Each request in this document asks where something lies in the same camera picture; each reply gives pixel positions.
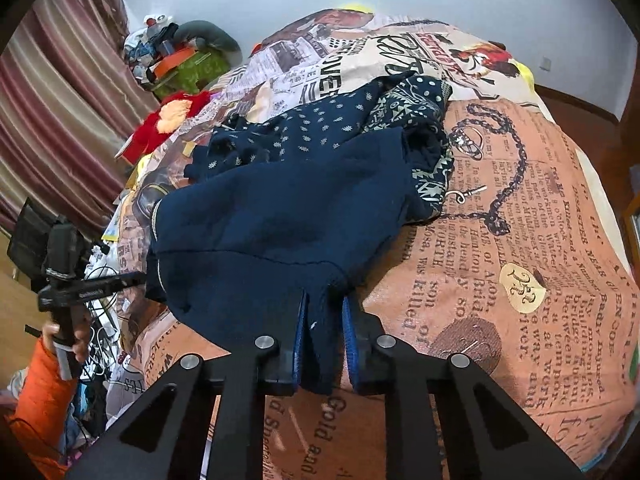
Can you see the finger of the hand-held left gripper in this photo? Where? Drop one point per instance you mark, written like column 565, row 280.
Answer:
column 117, row 284

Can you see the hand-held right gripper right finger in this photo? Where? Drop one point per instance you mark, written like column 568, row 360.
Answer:
column 350, row 345

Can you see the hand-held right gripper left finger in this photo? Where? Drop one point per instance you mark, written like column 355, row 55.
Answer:
column 301, row 340

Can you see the navy patterned hoodie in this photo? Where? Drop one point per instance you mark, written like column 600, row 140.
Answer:
column 275, row 220

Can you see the person's left forearm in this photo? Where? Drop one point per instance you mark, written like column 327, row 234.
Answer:
column 42, row 400

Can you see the person's left hand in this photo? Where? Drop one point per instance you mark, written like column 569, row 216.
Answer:
column 80, row 342

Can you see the black mesh chair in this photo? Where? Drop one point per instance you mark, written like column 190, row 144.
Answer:
column 30, row 235

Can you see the red plush toy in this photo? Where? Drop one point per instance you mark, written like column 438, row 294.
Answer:
column 155, row 125

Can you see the striped red beige curtain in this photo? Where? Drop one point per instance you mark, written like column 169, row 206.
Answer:
column 60, row 90

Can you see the printed newspaper-style blanket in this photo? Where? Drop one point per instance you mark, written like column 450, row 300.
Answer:
column 525, row 240

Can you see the orange box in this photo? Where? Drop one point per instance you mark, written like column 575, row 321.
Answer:
column 175, row 60

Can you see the green patterned box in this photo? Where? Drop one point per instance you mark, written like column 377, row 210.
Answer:
column 195, row 72

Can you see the grey neck pillow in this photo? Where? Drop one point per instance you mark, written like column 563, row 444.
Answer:
column 210, row 32

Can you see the yellow cloth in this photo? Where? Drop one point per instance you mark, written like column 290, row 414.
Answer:
column 525, row 75

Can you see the yellow pillow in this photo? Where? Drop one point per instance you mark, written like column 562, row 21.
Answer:
column 357, row 7

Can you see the white wall socket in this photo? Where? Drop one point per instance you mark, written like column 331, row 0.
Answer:
column 546, row 64

